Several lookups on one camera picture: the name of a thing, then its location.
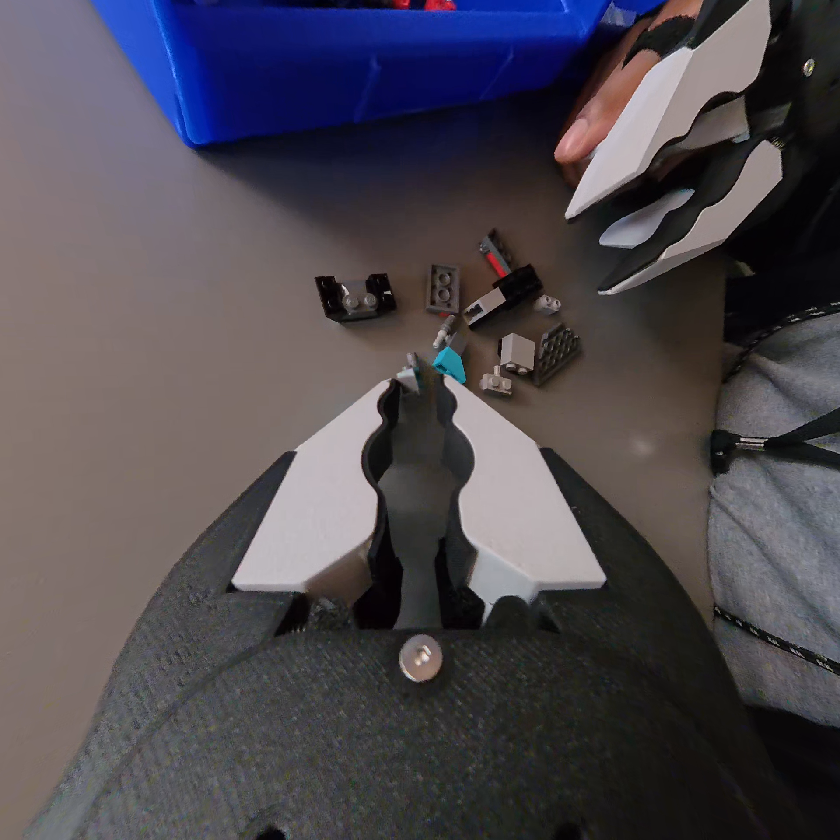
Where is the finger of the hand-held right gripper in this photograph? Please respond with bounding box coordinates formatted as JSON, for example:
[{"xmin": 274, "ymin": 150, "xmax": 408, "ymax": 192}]
[
  {"xmin": 597, "ymin": 140, "xmax": 786, "ymax": 296},
  {"xmin": 564, "ymin": 0, "xmax": 773, "ymax": 221}
]

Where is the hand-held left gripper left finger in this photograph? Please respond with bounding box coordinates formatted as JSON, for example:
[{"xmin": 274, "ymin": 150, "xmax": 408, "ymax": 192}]
[{"xmin": 231, "ymin": 379, "xmax": 401, "ymax": 593}]

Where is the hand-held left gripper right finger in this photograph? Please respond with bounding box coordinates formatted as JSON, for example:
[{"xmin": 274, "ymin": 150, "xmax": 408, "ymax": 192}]
[{"xmin": 443, "ymin": 377, "xmax": 608, "ymax": 609}]

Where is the small toy brick assembly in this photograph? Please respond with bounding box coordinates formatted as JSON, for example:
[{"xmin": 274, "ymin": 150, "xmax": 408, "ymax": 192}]
[{"xmin": 395, "ymin": 352, "xmax": 454, "ymax": 460}]

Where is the light grey slope brick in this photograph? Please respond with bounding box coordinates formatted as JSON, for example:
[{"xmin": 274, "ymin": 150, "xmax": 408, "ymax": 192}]
[{"xmin": 497, "ymin": 332, "xmax": 536, "ymax": 376}]

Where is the small teal toy brick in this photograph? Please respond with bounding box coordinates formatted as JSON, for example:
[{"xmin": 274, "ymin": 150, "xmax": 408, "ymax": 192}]
[{"xmin": 431, "ymin": 346, "xmax": 468, "ymax": 386}]

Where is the red and dark grey brick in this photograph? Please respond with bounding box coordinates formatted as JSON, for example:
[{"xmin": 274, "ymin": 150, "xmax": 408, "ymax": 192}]
[{"xmin": 479, "ymin": 228, "xmax": 516, "ymax": 277}]

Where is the black and white brick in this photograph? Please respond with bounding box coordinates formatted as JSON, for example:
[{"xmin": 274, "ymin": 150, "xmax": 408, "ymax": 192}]
[{"xmin": 462, "ymin": 264, "xmax": 544, "ymax": 328}]

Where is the person's right forearm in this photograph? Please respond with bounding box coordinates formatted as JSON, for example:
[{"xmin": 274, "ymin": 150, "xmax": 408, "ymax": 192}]
[{"xmin": 722, "ymin": 259, "xmax": 840, "ymax": 342}]

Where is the grey desk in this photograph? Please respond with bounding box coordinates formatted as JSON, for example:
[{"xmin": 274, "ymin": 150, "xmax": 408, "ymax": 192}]
[{"xmin": 0, "ymin": 0, "xmax": 729, "ymax": 840}]

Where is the person's right hand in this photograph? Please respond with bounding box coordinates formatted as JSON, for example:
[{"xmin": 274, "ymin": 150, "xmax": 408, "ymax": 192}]
[{"xmin": 554, "ymin": 0, "xmax": 704, "ymax": 189}]

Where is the dark grey wedge plate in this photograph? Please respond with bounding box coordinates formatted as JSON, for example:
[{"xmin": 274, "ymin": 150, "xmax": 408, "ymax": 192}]
[{"xmin": 533, "ymin": 322, "xmax": 583, "ymax": 388}]

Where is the black and grey brick assembly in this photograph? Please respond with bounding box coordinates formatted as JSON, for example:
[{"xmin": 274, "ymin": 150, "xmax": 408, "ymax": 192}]
[{"xmin": 314, "ymin": 271, "xmax": 397, "ymax": 322}]

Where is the person's grey sweater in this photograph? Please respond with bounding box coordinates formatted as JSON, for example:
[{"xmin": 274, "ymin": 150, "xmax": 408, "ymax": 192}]
[{"xmin": 707, "ymin": 311, "xmax": 840, "ymax": 710}]

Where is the pile of mixed toy bricks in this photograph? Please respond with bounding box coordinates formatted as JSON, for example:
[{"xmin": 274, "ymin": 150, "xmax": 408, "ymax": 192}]
[{"xmin": 262, "ymin": 0, "xmax": 460, "ymax": 13}]

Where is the large blue plastic bin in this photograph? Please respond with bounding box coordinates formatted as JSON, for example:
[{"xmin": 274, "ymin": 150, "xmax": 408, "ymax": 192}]
[{"xmin": 88, "ymin": 0, "xmax": 614, "ymax": 148}]

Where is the black lanyard strap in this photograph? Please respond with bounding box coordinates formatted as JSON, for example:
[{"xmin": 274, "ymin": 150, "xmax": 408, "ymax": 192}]
[{"xmin": 710, "ymin": 302, "xmax": 840, "ymax": 677}]

